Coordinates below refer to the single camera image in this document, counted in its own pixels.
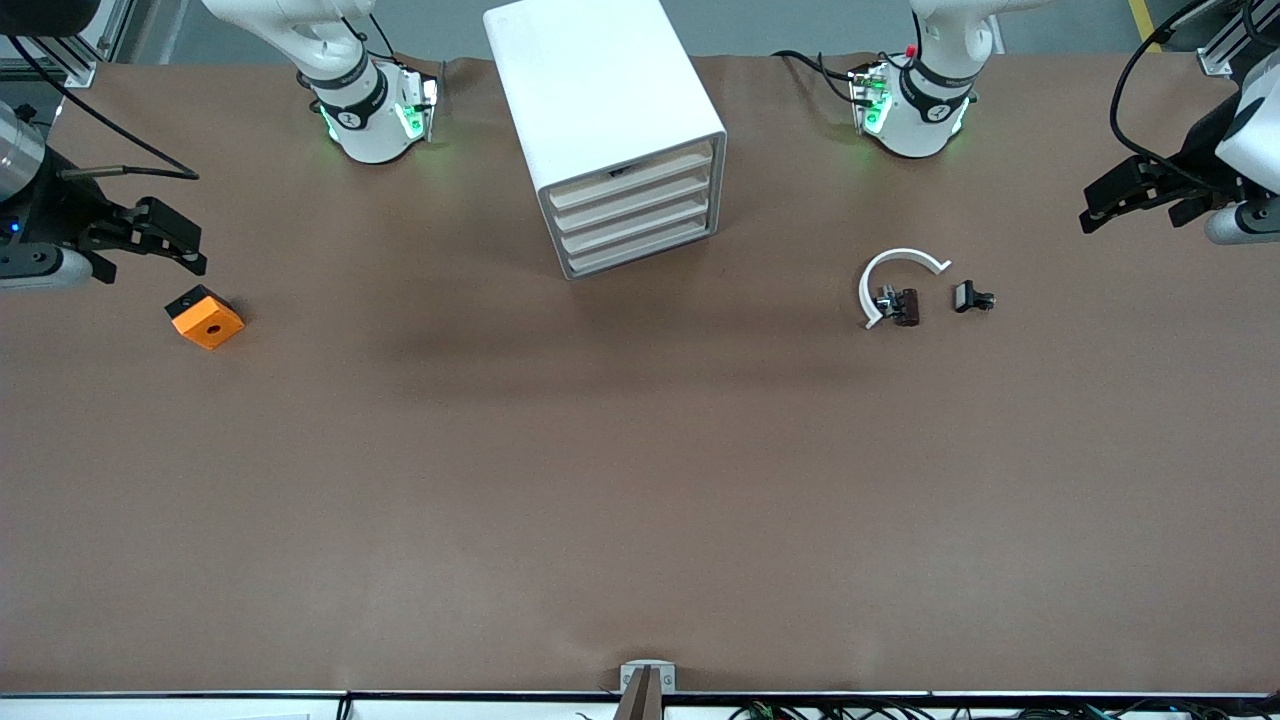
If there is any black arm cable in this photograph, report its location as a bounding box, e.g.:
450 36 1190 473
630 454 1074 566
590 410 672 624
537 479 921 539
1109 0 1280 193
0 35 201 183

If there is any black base cable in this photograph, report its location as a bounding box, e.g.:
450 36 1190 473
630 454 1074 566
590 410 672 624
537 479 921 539
770 48 873 107
335 8 401 67

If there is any brown table cover sheet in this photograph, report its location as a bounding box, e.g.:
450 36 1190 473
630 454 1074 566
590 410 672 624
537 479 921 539
0 50 1280 697

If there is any grey metal bracket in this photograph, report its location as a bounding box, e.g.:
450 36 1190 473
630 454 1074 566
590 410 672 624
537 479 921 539
612 660 677 720

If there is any orange block with hole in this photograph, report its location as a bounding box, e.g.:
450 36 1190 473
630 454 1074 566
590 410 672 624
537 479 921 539
164 284 247 352

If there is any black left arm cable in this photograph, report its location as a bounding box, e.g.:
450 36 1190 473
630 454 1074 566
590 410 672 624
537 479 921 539
1109 0 1280 193

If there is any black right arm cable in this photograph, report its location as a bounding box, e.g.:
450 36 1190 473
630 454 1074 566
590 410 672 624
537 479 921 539
0 35 201 183

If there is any black cable bundle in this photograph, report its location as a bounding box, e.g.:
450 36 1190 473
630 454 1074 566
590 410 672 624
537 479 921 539
728 700 1280 720

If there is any aluminium frame profile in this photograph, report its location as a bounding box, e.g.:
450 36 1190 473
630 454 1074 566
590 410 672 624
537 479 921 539
1155 0 1280 77
0 0 137 87

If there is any white curved plastic bracket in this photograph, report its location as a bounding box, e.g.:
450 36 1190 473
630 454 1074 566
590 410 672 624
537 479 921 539
858 248 953 331

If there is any small brown black component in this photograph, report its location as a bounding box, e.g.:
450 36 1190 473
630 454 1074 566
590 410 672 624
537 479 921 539
875 286 921 328

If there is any white table edge rail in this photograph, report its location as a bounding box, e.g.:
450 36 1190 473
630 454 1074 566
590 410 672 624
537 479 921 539
0 690 1280 720

